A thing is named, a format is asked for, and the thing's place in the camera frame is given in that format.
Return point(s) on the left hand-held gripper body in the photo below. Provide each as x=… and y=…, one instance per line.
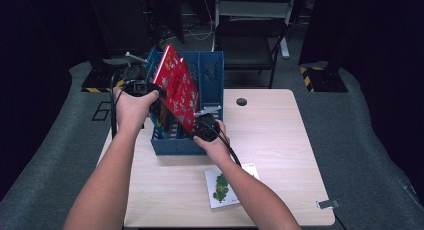
x=138, y=83

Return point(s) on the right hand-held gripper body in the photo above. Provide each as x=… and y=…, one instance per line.
x=206, y=128

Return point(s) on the blue plastic file rack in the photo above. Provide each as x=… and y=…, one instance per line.
x=211, y=66

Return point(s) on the white picture book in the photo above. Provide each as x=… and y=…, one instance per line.
x=216, y=190

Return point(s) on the person's right hand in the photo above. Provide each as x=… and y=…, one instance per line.
x=218, y=150

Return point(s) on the person's left hand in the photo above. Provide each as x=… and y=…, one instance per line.
x=133, y=111

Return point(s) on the black base with yellow stripes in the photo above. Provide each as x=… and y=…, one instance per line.
x=96, y=80
x=328, y=81

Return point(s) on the black round table grommet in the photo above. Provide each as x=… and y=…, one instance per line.
x=241, y=101

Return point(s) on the black folding chair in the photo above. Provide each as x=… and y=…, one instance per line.
x=250, y=33

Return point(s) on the dark curtain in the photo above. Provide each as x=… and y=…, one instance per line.
x=26, y=73
x=383, y=73

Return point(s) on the black metal chair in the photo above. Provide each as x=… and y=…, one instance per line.
x=253, y=8

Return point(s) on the grey metal table clip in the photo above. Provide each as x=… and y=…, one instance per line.
x=328, y=204

